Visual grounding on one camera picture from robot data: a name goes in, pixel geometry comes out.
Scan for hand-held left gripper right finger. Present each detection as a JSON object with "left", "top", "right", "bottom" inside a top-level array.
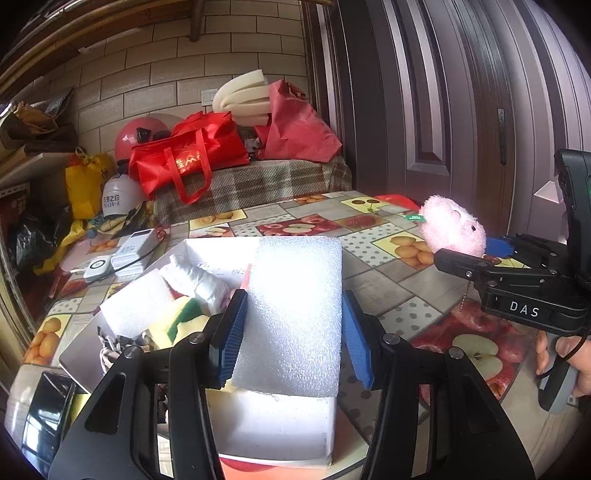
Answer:
[{"left": 341, "top": 290, "right": 543, "bottom": 480}]

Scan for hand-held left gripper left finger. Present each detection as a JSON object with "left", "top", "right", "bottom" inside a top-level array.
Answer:
[{"left": 48, "top": 290, "right": 250, "bottom": 480}]

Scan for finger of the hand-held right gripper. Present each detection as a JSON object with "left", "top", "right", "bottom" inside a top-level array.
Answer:
[
  {"left": 485, "top": 233, "right": 573, "bottom": 273},
  {"left": 433, "top": 248, "right": 561, "bottom": 289}
]

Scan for pink plush toy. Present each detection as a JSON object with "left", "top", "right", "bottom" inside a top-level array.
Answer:
[{"left": 403, "top": 195, "right": 488, "bottom": 319}]

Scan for white foam sheet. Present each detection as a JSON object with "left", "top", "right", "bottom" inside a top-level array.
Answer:
[{"left": 231, "top": 236, "right": 343, "bottom": 398}]

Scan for white face mask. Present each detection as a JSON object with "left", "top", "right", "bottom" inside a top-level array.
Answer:
[{"left": 159, "top": 256, "right": 232, "bottom": 315}]

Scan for yellow green scrub sponge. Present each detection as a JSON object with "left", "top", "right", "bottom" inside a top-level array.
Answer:
[{"left": 148, "top": 295, "right": 211, "bottom": 349}]

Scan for white cardboard box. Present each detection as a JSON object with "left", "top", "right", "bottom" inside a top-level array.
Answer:
[{"left": 58, "top": 236, "right": 343, "bottom": 467}]

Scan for black white patterned cloth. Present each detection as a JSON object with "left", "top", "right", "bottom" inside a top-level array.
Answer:
[{"left": 97, "top": 325, "right": 139, "bottom": 356}]

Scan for person's right hand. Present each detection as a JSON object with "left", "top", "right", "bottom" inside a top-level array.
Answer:
[{"left": 534, "top": 330, "right": 591, "bottom": 398}]

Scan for fruit print tablecloth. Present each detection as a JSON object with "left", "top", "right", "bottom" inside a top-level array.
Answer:
[{"left": 9, "top": 190, "right": 591, "bottom": 480}]

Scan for small white foam piece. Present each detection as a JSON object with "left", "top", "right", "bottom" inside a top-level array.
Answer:
[{"left": 99, "top": 272, "right": 176, "bottom": 335}]

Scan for white power bank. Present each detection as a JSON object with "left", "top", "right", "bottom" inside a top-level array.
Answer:
[{"left": 111, "top": 227, "right": 158, "bottom": 278}]

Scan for brown panelled door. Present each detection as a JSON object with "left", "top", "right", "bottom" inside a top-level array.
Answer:
[{"left": 302, "top": 0, "right": 591, "bottom": 259}]

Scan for plaid blanket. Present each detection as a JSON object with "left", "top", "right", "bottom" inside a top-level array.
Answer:
[{"left": 152, "top": 154, "right": 354, "bottom": 227}]

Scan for white round-dial device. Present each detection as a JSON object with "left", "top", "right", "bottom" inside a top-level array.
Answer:
[{"left": 83, "top": 256, "right": 115, "bottom": 283}]

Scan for white helmet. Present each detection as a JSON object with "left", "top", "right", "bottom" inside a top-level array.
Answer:
[{"left": 102, "top": 173, "right": 148, "bottom": 219}]

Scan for red tote bag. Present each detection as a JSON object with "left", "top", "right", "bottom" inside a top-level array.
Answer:
[{"left": 128, "top": 111, "right": 250, "bottom": 206}]

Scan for black glossy device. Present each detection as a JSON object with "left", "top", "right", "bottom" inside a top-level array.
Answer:
[{"left": 21, "top": 369, "right": 77, "bottom": 462}]

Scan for red plastic bag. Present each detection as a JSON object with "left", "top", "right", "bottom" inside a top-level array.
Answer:
[{"left": 253, "top": 79, "right": 343, "bottom": 163}]

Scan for yellow shopping bag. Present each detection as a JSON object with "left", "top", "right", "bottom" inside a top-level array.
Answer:
[{"left": 65, "top": 148, "right": 116, "bottom": 220}]

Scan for black plastic bag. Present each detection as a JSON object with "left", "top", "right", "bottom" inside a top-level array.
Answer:
[{"left": 9, "top": 203, "right": 75, "bottom": 273}]

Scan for red helmet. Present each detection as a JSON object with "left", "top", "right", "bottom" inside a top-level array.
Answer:
[{"left": 115, "top": 113, "right": 185, "bottom": 162}]

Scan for folded cream foam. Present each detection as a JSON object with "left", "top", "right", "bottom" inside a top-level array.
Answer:
[{"left": 212, "top": 69, "right": 273, "bottom": 126}]

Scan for white metal shelf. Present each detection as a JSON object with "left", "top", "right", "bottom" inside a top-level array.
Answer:
[{"left": 0, "top": 150, "right": 75, "bottom": 195}]

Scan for brown paper bags stack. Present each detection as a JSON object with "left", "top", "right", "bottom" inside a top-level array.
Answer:
[{"left": 0, "top": 88, "right": 77, "bottom": 155}]

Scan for black braided cable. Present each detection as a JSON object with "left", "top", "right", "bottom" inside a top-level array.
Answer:
[{"left": 551, "top": 335, "right": 591, "bottom": 365}]

